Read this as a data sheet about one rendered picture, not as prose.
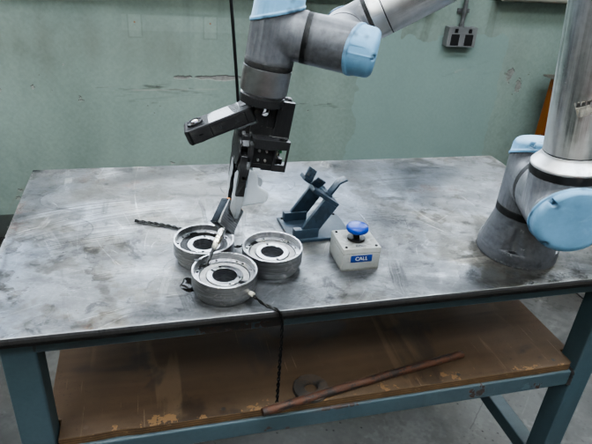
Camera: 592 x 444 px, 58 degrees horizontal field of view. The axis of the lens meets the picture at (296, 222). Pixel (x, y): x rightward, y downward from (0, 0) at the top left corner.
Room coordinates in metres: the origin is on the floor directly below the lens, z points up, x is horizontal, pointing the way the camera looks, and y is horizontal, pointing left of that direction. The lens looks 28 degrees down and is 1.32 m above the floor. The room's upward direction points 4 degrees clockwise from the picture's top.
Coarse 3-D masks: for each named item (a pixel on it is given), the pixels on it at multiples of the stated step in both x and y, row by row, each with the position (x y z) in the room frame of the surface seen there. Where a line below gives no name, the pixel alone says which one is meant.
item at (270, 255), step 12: (252, 240) 0.83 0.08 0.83; (264, 240) 0.84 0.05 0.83; (276, 240) 0.84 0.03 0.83; (288, 240) 0.84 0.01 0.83; (264, 252) 0.82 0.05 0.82; (276, 252) 0.82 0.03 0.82; (288, 252) 0.80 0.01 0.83; (300, 252) 0.79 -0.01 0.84; (264, 264) 0.75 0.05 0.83; (276, 264) 0.75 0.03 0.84; (288, 264) 0.76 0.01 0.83; (264, 276) 0.76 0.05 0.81; (276, 276) 0.76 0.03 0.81; (288, 276) 0.77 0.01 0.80
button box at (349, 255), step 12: (336, 240) 0.84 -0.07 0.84; (348, 240) 0.83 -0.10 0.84; (360, 240) 0.83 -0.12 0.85; (372, 240) 0.84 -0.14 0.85; (336, 252) 0.83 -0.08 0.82; (348, 252) 0.80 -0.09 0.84; (360, 252) 0.81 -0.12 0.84; (372, 252) 0.81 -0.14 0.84; (348, 264) 0.80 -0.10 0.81; (360, 264) 0.81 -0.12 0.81; (372, 264) 0.82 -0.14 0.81
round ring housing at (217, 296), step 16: (208, 256) 0.75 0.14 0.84; (224, 256) 0.77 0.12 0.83; (240, 256) 0.76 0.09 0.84; (192, 272) 0.70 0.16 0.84; (208, 272) 0.72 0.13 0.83; (224, 272) 0.74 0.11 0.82; (240, 272) 0.73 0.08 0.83; (256, 272) 0.71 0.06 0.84; (208, 288) 0.67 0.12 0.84; (224, 288) 0.67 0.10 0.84; (240, 288) 0.68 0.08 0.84; (224, 304) 0.67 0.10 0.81
